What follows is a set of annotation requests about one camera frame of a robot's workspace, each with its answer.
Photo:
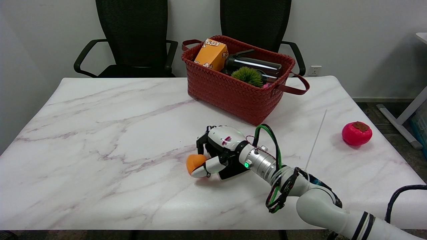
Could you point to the black white board eraser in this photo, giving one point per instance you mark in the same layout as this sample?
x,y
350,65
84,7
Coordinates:
x,y
235,172

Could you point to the blue storage bin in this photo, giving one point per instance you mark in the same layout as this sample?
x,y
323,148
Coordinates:
x,y
421,126

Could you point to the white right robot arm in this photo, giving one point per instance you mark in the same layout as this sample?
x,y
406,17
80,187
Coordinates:
x,y
320,203

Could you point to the white wall outlet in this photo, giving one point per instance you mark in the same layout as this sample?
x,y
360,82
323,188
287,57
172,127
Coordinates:
x,y
315,70

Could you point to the white desk leg frame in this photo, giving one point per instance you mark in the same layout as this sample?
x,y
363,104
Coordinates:
x,y
405,116

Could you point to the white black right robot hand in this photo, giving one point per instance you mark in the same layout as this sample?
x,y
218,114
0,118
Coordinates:
x,y
225,143

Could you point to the green spiky ball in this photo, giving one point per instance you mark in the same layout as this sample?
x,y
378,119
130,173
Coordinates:
x,y
247,76

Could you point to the black mesh office chair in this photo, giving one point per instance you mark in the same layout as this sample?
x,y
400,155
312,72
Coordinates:
x,y
133,36
257,20

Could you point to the white desk top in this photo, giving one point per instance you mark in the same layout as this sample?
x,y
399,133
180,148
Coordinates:
x,y
422,37

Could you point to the orange-yellow rubber duck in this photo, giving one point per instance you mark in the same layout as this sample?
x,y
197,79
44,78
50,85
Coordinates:
x,y
195,161

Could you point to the red persimmon toy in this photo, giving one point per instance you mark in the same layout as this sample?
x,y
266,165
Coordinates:
x,y
356,134

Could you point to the orange cardboard box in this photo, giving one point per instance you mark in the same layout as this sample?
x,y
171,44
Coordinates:
x,y
211,55

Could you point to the black glossy bottle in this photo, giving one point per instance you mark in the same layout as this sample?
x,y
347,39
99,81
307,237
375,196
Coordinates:
x,y
253,65

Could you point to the red woven basket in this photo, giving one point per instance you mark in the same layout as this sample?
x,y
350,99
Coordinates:
x,y
233,93

